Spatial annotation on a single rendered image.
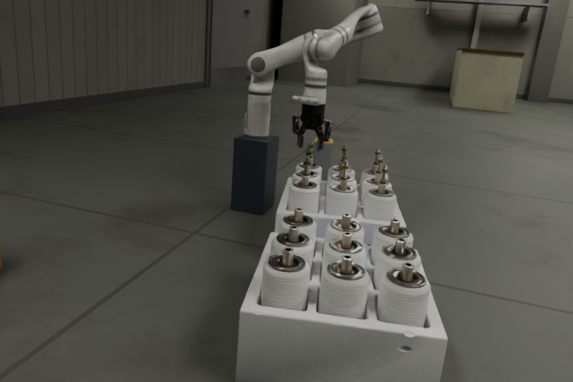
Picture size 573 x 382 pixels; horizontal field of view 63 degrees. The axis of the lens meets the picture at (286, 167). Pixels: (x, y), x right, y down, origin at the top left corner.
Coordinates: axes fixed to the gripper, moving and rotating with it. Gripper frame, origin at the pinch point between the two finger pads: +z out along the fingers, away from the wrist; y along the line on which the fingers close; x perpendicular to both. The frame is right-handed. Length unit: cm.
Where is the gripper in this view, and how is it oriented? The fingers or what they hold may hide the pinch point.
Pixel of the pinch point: (309, 145)
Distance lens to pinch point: 154.6
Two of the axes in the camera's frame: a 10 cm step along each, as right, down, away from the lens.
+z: -0.8, 9.6, 2.6
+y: -8.7, -1.9, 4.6
